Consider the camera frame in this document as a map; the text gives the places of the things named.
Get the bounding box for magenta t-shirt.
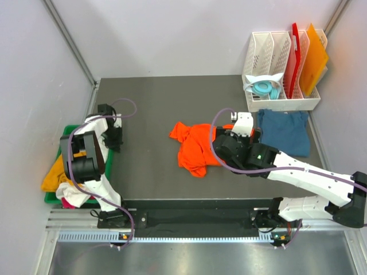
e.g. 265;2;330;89
60;197;76;209

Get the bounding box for orange plastic folder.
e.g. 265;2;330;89
299;23;329;97

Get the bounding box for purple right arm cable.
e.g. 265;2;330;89
210;108;367;249

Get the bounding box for teal headphones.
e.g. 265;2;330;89
251;81;280;100

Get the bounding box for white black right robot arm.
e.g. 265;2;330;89
209;127;366;229

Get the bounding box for red plastic folder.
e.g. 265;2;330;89
287;23;300;99

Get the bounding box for white slotted cable duct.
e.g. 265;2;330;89
58;230;290;244

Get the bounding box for aluminium frame rail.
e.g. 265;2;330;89
45;209;354;231

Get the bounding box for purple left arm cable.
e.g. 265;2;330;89
66;98;138;250

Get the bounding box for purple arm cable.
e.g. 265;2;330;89
210;108;367;249
66;98;138;250

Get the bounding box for white t-shirt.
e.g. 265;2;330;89
55;133;111;208

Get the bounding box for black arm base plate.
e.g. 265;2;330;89
90;199;298;238

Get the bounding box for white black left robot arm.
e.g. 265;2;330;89
60;104;130;227

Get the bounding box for mustard yellow t-shirt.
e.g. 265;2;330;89
41;154;75;193

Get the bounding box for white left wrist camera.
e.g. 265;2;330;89
106;114;122;128

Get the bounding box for folded blue t-shirt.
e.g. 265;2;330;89
257;109;311;158

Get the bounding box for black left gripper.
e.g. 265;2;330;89
101;125;123;153

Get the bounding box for green plastic bin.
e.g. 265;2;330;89
44;132;114;205

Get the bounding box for white plastic file organizer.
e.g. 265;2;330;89
241;31;321;112

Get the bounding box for orange t-shirt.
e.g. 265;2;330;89
169;121;221;178

